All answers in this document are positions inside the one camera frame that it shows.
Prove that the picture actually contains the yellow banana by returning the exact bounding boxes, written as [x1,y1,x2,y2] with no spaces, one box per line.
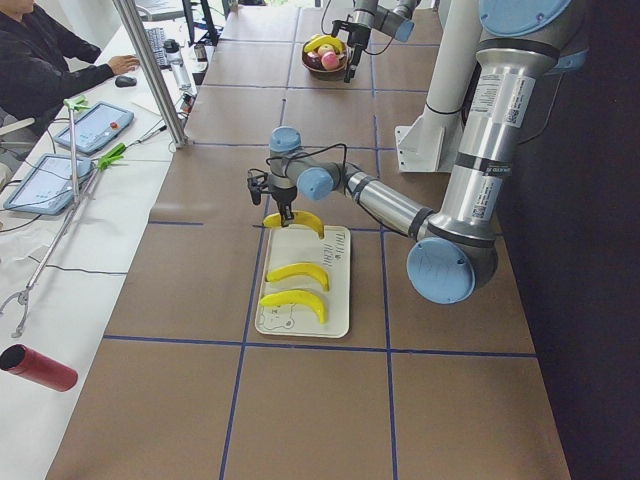
[265,262,331,292]
[303,35,346,54]
[259,289,328,324]
[262,210,325,239]

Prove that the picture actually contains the far blue teach pendant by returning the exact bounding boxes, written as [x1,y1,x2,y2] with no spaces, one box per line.
[74,101,134,155]

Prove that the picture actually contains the yellow green apple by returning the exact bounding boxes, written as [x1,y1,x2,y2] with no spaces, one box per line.
[317,44,335,56]

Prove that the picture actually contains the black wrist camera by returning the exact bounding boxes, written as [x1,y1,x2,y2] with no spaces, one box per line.
[247,168,270,206]
[331,20,353,38]

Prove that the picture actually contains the grey water bottle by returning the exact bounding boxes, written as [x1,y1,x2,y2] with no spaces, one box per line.
[163,39,192,91]

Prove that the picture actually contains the pink red apple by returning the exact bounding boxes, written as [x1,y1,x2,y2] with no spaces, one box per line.
[321,52,341,71]

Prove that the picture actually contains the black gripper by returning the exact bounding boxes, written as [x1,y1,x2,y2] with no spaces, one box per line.
[344,22,371,83]
[269,181,298,228]

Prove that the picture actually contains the seated person dark clothes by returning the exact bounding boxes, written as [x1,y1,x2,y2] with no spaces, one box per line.
[1,1,139,137]

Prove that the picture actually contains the aluminium frame post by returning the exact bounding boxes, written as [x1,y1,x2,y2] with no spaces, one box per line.
[113,0,188,149]

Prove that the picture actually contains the white rectangular bear tray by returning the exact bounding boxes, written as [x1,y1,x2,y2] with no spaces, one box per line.
[255,225,351,338]

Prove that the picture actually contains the black keyboard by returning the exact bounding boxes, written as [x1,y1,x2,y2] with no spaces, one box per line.
[145,27,170,69]

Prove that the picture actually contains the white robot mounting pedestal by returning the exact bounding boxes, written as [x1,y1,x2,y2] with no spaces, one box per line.
[395,0,482,173]

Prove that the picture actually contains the brown woven basket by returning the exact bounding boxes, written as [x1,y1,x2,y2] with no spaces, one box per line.
[301,39,348,77]

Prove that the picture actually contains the blue teach pendant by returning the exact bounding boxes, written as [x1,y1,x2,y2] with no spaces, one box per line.
[3,154,74,215]
[74,101,134,155]

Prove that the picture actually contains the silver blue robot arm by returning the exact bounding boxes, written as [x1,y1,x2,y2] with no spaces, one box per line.
[248,1,588,304]
[332,0,420,83]

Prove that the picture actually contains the near blue teach pendant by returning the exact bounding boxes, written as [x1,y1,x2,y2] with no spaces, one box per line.
[3,154,74,215]

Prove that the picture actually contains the black computer mouse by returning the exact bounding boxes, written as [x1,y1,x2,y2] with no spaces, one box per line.
[115,75,137,88]

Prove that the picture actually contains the long metal reacher grabber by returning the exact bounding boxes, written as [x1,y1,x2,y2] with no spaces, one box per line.
[0,97,90,339]

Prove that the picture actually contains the red cylindrical bottle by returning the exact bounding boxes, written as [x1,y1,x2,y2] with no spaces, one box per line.
[1,344,78,392]

